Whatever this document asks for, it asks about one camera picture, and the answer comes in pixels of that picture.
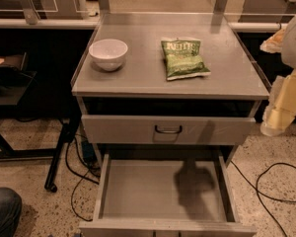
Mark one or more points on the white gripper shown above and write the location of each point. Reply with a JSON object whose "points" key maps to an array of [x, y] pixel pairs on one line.
{"points": [[295, 46]]}

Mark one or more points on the green jalapeno chip bag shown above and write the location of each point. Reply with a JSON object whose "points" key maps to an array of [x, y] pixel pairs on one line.
{"points": [[182, 58]]}

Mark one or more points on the grey drawer cabinet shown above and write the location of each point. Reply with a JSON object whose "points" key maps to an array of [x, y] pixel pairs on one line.
{"points": [[140, 88]]}

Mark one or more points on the open middle grey drawer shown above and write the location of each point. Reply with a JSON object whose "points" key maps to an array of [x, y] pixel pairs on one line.
{"points": [[165, 197]]}

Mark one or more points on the closed top grey drawer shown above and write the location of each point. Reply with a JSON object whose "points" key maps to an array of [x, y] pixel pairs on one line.
{"points": [[140, 130]]}

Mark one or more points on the white ceramic bowl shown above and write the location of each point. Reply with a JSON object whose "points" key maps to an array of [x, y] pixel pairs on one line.
{"points": [[108, 54]]}

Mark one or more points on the black side table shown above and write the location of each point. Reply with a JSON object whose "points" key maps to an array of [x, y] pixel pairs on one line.
{"points": [[14, 85]]}

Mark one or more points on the person knee in jeans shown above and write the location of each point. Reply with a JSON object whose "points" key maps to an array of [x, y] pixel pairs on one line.
{"points": [[10, 212]]}

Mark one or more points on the black drawer handle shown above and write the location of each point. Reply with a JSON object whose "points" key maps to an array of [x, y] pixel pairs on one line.
{"points": [[168, 130]]}

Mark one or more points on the white rail bar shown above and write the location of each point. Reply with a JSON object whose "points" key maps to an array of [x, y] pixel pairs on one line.
{"points": [[49, 24]]}

